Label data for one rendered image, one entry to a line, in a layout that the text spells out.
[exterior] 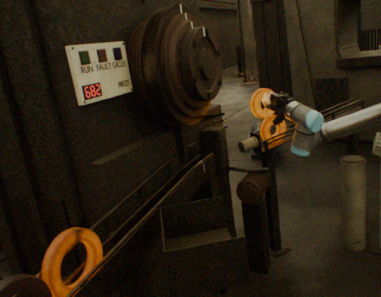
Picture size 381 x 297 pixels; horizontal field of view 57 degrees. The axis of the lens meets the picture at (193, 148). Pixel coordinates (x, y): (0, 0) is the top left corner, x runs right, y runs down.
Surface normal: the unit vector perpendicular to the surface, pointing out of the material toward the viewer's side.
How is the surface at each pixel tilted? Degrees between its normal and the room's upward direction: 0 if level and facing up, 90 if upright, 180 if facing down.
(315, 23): 90
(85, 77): 90
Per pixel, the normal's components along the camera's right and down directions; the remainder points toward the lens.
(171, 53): -0.04, -0.05
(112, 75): 0.88, 0.01
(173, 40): 0.00, -0.31
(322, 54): -0.66, 0.29
